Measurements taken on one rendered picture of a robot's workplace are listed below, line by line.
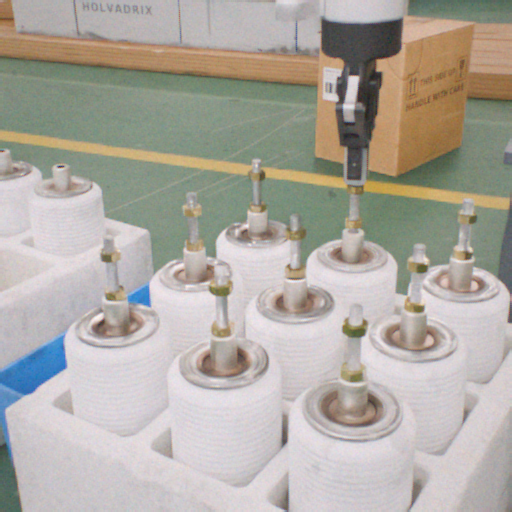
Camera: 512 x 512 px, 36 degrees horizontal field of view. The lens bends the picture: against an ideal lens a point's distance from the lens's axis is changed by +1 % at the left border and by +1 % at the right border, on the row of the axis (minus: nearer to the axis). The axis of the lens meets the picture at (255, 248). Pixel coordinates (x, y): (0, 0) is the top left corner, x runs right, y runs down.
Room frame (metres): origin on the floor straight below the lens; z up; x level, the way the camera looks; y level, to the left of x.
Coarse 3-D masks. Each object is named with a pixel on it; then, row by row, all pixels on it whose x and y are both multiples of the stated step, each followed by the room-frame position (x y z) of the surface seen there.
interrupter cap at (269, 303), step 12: (276, 288) 0.67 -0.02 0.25; (312, 288) 0.67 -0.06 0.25; (264, 300) 0.64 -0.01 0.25; (276, 300) 0.65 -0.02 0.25; (312, 300) 0.65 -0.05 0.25; (324, 300) 0.64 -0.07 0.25; (264, 312) 0.62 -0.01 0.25; (276, 312) 0.62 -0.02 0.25; (288, 312) 0.62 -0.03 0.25; (300, 312) 0.62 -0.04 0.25; (312, 312) 0.62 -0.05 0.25; (324, 312) 0.62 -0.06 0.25; (288, 324) 0.60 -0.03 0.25; (300, 324) 0.60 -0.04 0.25
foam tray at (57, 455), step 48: (48, 384) 0.62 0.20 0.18; (48, 432) 0.55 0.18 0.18; (96, 432) 0.55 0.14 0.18; (144, 432) 0.54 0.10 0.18; (288, 432) 0.57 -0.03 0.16; (480, 432) 0.54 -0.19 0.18; (48, 480) 0.56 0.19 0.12; (96, 480) 0.52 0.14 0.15; (144, 480) 0.49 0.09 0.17; (192, 480) 0.48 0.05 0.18; (288, 480) 0.50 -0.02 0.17; (432, 480) 0.48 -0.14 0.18; (480, 480) 0.51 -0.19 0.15
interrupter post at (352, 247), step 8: (344, 232) 0.74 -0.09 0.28; (360, 232) 0.74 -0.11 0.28; (344, 240) 0.73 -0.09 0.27; (352, 240) 0.73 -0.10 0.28; (360, 240) 0.73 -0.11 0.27; (344, 248) 0.73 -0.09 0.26; (352, 248) 0.73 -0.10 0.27; (360, 248) 0.73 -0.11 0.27; (344, 256) 0.73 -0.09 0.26; (352, 256) 0.73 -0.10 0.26; (360, 256) 0.73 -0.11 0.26
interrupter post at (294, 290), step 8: (288, 280) 0.63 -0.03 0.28; (296, 280) 0.63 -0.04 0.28; (304, 280) 0.63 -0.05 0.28; (288, 288) 0.63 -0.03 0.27; (296, 288) 0.63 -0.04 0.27; (304, 288) 0.63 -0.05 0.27; (288, 296) 0.63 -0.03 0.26; (296, 296) 0.63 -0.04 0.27; (304, 296) 0.63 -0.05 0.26; (288, 304) 0.63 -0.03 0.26; (296, 304) 0.63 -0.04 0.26; (304, 304) 0.63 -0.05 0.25
